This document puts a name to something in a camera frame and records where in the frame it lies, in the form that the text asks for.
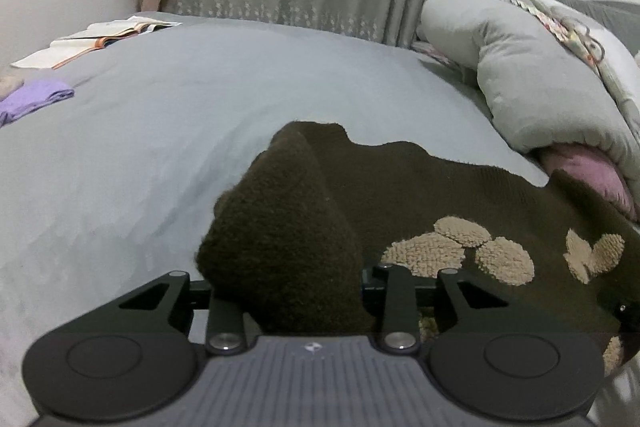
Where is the grey folded duvet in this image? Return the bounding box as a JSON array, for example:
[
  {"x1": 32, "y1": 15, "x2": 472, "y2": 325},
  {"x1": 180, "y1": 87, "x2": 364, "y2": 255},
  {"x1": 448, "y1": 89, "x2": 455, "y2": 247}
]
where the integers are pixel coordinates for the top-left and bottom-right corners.
[{"x1": 421, "y1": 0, "x2": 639, "y2": 195}]

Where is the open book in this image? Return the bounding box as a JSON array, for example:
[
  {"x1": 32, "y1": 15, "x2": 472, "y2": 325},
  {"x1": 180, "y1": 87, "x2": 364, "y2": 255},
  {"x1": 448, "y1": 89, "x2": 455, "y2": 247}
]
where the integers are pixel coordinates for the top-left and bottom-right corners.
[{"x1": 11, "y1": 15, "x2": 180, "y2": 69}]

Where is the pink pillow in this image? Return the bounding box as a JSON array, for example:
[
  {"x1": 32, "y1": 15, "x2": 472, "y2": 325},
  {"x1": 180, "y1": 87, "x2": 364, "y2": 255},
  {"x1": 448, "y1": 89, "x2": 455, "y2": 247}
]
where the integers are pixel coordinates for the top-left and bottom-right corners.
[{"x1": 539, "y1": 144, "x2": 639, "y2": 222}]

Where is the brown fluffy garment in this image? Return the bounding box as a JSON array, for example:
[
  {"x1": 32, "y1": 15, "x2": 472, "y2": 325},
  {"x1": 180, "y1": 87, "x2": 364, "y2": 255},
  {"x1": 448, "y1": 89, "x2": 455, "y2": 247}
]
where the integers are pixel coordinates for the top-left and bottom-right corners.
[{"x1": 0, "y1": 75, "x2": 24, "y2": 101}]

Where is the grey bed sheet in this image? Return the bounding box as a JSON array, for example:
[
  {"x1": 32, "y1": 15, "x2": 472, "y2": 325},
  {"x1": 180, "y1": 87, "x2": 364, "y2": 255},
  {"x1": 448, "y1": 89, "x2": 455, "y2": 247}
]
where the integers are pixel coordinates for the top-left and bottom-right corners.
[{"x1": 1, "y1": 17, "x2": 639, "y2": 426}]

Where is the brown sweater with beige patches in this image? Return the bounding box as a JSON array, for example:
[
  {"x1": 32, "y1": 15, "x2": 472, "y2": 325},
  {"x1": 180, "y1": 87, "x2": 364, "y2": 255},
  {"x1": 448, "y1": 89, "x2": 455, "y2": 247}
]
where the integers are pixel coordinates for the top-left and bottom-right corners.
[{"x1": 195, "y1": 121, "x2": 639, "y2": 369}]

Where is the grey headboard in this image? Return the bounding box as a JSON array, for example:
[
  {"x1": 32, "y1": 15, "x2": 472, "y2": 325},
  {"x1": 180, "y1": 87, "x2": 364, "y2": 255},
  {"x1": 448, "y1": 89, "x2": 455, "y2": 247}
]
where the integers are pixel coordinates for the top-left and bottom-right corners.
[{"x1": 556, "y1": 0, "x2": 639, "y2": 56}]

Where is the printed grey pillow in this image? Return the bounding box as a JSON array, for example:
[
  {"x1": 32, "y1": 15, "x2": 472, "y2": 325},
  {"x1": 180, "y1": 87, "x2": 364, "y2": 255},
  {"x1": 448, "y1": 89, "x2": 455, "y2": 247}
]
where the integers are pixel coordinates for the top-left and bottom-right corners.
[{"x1": 529, "y1": 0, "x2": 639, "y2": 138}]

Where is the purple garment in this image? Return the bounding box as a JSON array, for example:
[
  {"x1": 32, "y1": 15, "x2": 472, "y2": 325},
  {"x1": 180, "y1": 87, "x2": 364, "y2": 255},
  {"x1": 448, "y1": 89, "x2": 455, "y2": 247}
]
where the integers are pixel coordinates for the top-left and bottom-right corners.
[{"x1": 0, "y1": 79, "x2": 75, "y2": 127}]

